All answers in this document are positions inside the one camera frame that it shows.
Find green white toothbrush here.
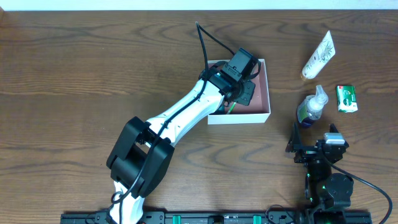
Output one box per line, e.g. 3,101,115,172
226,102,236,114

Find clear pump soap bottle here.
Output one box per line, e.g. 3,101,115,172
297,85,328,128

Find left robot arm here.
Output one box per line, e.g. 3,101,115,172
106,49,265,223

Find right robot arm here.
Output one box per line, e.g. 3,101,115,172
285,123,354,223

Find green soap bar package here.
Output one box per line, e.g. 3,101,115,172
336,85,358,113

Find white cardboard box pink interior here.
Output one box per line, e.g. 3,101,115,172
207,58,271,124

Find white botanical lotion tube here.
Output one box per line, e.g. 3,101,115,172
300,31,336,80

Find black mounting rail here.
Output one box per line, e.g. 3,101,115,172
60,210,373,224

